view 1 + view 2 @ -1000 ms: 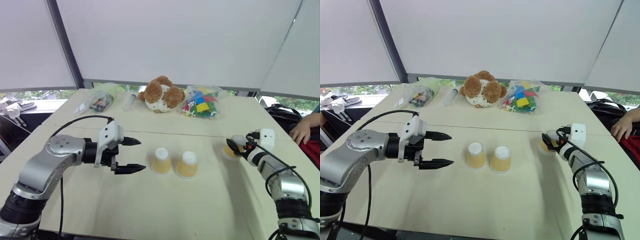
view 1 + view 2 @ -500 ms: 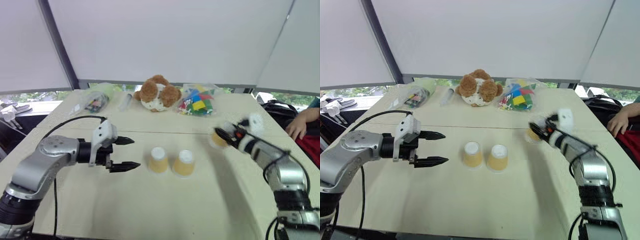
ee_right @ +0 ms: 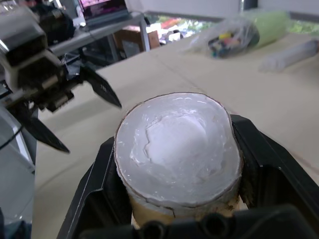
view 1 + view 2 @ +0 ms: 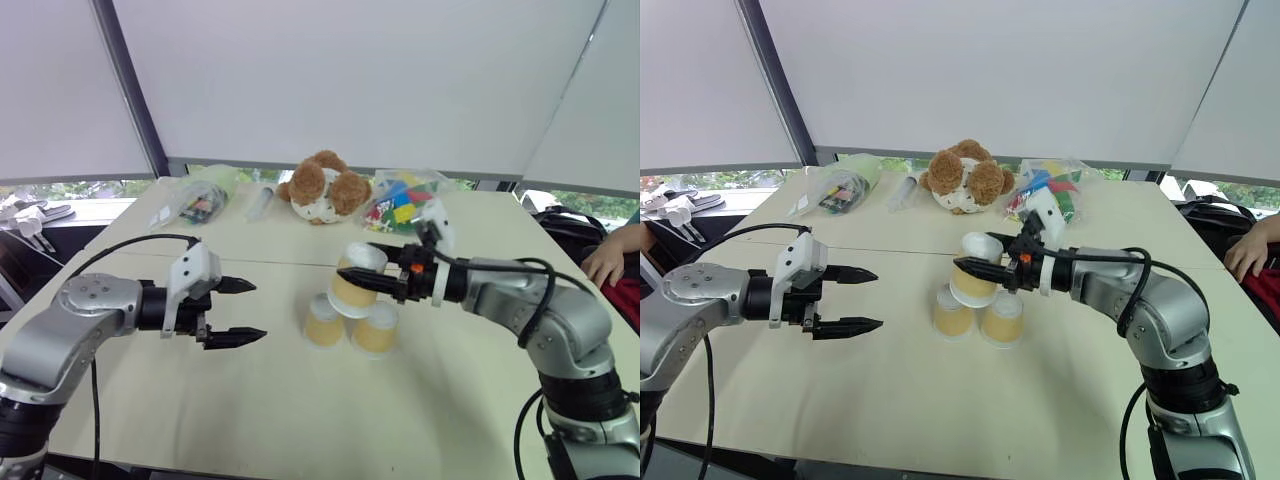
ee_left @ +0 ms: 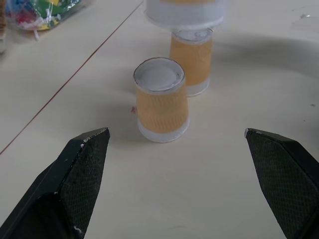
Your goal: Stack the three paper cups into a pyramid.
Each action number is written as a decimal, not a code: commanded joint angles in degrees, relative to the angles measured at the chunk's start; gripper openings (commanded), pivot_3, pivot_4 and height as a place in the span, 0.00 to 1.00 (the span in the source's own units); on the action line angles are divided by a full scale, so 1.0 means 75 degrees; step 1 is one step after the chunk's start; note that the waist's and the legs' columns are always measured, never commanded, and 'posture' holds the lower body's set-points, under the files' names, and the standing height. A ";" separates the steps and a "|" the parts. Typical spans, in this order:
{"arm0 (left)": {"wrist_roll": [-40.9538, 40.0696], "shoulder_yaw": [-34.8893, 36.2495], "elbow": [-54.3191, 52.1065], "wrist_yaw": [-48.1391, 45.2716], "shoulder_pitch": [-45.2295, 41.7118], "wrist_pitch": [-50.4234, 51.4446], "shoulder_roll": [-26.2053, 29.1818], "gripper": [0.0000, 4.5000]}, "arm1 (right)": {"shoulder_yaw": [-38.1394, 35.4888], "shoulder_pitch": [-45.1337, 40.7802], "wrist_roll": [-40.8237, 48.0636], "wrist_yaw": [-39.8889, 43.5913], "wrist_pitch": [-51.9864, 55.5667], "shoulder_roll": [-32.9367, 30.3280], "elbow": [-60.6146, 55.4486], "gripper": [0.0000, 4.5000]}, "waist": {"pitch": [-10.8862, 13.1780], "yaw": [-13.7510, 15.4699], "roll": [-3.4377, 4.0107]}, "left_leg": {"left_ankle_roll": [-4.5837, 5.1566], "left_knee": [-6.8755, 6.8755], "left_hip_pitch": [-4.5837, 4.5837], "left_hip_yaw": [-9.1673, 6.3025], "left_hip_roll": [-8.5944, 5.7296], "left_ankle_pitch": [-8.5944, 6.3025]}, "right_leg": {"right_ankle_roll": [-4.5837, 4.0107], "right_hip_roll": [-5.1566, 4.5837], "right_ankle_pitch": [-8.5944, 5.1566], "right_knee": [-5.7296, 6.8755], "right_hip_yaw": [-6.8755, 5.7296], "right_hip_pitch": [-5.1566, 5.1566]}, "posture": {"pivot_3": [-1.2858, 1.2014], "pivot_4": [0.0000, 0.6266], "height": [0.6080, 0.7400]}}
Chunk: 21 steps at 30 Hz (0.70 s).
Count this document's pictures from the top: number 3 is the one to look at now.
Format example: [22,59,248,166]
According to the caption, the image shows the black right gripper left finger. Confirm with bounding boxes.
[56,136,133,239]

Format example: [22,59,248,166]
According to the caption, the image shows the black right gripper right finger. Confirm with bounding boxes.
[230,114,319,222]

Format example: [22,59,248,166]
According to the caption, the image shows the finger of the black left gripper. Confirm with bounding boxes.
[14,104,71,154]
[79,66,123,109]

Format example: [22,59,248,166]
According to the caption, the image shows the white-topped cylindrical container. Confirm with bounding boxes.
[114,92,244,230]

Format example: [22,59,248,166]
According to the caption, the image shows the silver robot body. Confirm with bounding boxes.
[0,106,38,225]

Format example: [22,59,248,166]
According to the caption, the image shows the grey metal desk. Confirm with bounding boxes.
[47,12,151,62]

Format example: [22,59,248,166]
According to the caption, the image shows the brown cardboard box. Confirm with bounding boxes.
[113,26,160,60]

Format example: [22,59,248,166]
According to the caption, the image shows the open laptop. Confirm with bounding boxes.
[78,0,131,28]

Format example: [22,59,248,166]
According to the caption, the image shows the white wrapped package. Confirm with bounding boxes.
[258,39,319,73]

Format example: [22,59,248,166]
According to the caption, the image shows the clear bag of colourful items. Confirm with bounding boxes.
[183,17,261,60]

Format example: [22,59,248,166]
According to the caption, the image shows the light green roll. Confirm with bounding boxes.
[245,11,292,48]

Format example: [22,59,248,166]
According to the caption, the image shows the thin black cable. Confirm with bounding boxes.
[0,125,25,150]

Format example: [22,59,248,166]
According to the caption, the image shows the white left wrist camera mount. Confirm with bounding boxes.
[0,7,63,88]

